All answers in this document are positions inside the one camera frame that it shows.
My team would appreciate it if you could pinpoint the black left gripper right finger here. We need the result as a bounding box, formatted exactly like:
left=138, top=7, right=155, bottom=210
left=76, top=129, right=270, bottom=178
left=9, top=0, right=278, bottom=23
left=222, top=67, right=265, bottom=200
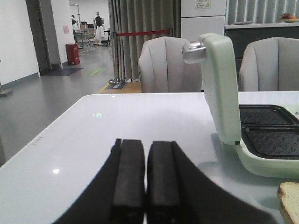
left=146, top=141, right=276, bottom=224

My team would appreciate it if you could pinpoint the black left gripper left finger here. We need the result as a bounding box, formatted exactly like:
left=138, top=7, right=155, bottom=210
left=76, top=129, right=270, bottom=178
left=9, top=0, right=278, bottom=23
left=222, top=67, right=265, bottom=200
left=55, top=139, right=145, bottom=224

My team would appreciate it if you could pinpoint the bread slice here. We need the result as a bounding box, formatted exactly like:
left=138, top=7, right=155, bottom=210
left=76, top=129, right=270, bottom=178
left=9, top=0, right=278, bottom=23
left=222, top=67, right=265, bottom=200
left=277, top=182, right=299, bottom=224

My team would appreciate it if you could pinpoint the green breakfast maker lid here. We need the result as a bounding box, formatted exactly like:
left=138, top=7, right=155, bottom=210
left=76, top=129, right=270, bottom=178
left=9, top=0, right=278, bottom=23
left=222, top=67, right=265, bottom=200
left=182, top=33, right=241, bottom=146

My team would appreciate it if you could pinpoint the green breakfast maker base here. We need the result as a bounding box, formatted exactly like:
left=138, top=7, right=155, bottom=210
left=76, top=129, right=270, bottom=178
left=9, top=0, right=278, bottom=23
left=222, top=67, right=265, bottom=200
left=237, top=105, right=299, bottom=179

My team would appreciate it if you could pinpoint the left grey chair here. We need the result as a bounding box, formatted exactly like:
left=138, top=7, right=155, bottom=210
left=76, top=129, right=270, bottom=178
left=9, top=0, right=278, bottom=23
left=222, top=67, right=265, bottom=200
left=138, top=36, right=202, bottom=93

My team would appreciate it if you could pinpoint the grey chair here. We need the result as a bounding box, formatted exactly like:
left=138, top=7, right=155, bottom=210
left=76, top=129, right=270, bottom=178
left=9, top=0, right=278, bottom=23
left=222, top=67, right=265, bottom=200
left=239, top=37, right=299, bottom=91
left=138, top=36, right=202, bottom=93

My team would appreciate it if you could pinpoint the red trash bin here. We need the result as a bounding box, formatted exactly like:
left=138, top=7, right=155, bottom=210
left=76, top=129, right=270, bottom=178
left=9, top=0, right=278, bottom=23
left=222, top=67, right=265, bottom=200
left=65, top=43, right=80, bottom=65

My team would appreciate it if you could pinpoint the right grey chair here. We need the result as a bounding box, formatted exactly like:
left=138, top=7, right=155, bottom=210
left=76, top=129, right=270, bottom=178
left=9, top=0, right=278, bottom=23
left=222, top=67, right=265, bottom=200
left=239, top=37, right=299, bottom=91

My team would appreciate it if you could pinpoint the red barrier belt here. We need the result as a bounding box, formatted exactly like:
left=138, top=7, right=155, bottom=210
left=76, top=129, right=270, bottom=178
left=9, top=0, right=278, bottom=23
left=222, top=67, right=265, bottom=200
left=116, top=29, right=171, bottom=36

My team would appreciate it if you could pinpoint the dark counter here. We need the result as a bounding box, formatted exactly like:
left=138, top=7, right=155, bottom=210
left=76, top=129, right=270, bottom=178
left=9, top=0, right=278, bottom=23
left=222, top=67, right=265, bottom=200
left=225, top=23, right=299, bottom=60

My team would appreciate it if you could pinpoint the white refrigerator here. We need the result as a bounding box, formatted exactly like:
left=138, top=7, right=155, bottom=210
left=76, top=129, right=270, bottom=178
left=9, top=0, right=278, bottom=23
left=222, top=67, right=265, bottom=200
left=180, top=0, right=227, bottom=42

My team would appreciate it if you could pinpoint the grey curtain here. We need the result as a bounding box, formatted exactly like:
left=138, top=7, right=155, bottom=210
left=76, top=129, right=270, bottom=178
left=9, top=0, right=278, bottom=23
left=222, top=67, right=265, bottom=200
left=108, top=0, right=181, bottom=81

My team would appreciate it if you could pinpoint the fruit plate on counter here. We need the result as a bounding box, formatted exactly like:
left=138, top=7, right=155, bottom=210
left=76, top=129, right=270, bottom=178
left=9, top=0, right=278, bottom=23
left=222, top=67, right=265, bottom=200
left=279, top=13, right=299, bottom=23

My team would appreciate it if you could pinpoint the chrome stanchion post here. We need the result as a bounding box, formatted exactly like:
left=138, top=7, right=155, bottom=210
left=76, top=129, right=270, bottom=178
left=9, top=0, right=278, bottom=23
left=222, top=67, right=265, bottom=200
left=108, top=32, right=126, bottom=84

